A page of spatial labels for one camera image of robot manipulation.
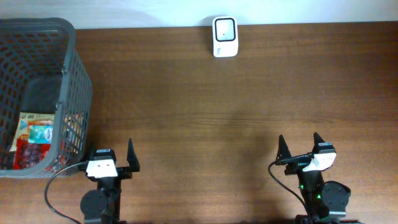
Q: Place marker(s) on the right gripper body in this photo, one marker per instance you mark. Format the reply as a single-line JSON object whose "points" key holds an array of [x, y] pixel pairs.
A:
{"points": [[296, 158]]}

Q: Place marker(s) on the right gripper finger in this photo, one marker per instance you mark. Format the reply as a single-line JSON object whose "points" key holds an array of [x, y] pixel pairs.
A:
{"points": [[283, 154], [317, 143]]}

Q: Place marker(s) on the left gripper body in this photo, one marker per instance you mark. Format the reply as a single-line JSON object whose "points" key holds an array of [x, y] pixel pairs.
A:
{"points": [[122, 169]]}

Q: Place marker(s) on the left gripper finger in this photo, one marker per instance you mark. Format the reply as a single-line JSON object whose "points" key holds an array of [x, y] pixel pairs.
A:
{"points": [[132, 159], [91, 152]]}

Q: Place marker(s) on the green tissue packet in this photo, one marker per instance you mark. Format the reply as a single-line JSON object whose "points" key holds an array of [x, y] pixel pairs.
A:
{"points": [[40, 134]]}

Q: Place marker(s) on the red Hacks candy bag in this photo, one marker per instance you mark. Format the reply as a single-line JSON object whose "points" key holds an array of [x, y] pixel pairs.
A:
{"points": [[29, 154]]}

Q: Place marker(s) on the yellow cleaning sheet package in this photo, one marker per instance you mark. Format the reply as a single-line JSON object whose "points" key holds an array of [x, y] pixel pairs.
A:
{"points": [[26, 120]]}

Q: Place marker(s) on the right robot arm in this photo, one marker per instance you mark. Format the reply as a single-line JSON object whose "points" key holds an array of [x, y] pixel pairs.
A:
{"points": [[324, 202]]}

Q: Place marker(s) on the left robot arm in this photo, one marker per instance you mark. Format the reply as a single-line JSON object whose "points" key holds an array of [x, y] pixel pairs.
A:
{"points": [[103, 204]]}

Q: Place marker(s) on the white barcode scanner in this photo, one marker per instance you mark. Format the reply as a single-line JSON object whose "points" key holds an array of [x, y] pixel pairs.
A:
{"points": [[225, 37]]}

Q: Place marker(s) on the grey plastic mesh basket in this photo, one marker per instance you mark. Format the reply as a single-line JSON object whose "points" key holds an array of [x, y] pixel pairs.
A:
{"points": [[42, 72]]}

